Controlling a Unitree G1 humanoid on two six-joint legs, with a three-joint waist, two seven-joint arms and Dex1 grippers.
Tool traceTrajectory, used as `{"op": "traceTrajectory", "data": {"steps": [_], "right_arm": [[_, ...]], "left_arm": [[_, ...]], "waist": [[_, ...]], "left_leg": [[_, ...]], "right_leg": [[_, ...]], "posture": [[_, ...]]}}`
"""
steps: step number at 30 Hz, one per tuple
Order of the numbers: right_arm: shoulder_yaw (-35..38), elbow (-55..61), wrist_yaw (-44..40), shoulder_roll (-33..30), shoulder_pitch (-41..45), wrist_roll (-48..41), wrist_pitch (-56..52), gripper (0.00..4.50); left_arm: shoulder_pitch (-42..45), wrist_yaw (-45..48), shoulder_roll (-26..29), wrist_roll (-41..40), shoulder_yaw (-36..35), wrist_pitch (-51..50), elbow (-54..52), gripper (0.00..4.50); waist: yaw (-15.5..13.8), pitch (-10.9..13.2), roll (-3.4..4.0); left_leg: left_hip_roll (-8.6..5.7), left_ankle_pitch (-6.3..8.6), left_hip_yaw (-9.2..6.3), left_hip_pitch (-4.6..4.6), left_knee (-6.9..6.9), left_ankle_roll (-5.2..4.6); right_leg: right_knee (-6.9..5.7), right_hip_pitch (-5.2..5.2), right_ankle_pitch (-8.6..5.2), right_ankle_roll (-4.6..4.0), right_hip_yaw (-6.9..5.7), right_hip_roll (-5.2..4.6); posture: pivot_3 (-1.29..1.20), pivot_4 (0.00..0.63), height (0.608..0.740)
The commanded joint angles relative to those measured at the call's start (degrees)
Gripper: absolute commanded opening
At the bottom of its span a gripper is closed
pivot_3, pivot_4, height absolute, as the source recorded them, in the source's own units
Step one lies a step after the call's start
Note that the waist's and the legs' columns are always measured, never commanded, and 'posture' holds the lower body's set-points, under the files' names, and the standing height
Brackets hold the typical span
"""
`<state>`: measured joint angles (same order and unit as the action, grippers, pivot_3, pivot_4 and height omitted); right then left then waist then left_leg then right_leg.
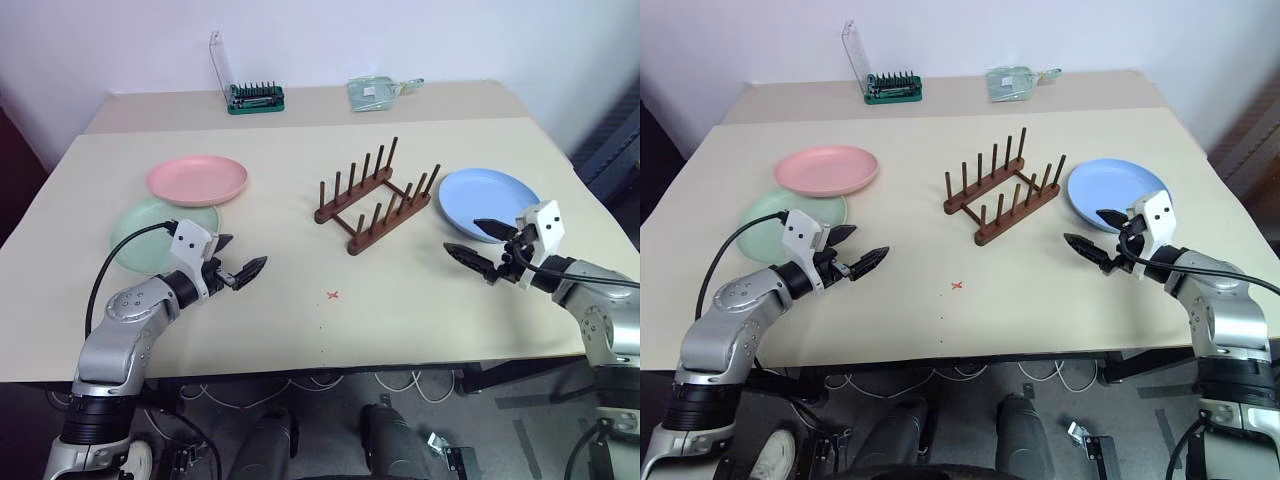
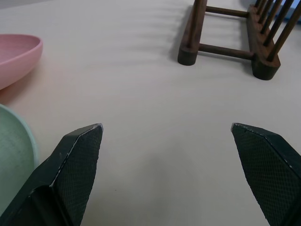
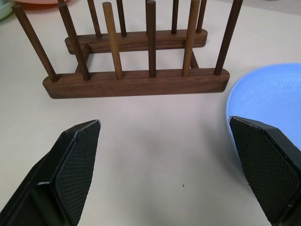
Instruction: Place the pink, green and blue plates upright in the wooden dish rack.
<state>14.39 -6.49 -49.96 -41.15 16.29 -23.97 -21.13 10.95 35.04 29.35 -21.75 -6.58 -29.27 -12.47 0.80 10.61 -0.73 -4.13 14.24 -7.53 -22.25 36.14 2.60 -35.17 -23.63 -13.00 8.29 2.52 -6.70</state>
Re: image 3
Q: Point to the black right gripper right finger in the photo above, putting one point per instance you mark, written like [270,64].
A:
[265,162]

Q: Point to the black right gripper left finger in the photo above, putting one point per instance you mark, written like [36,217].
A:
[70,169]

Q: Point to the wooden dish rack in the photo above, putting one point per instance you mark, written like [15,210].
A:
[136,83]

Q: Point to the blue plate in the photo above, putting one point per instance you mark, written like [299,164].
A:
[265,94]

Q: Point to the red plate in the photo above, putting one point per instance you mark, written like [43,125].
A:
[37,2]

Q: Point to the green plate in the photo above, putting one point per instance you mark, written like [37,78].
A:
[4,9]

